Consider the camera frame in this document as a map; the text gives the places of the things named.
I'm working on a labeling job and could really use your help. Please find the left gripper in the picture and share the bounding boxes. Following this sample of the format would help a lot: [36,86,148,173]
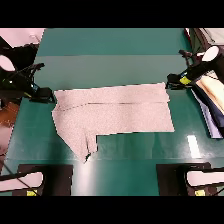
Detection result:
[31,86,56,104]

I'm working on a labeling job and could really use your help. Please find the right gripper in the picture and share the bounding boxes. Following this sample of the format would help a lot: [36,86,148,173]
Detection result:
[165,72,188,91]

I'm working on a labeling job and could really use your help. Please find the light grey T-shirt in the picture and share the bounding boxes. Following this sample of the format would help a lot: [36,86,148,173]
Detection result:
[51,82,176,164]

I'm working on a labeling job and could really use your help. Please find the cream garment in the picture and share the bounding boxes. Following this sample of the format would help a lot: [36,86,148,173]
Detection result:
[195,75,224,115]

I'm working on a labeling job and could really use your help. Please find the lavender garment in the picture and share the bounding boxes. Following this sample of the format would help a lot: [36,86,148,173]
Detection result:
[191,89,223,140]

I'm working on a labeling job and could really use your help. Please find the navy garment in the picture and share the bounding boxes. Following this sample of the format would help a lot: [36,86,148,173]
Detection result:
[191,79,224,138]

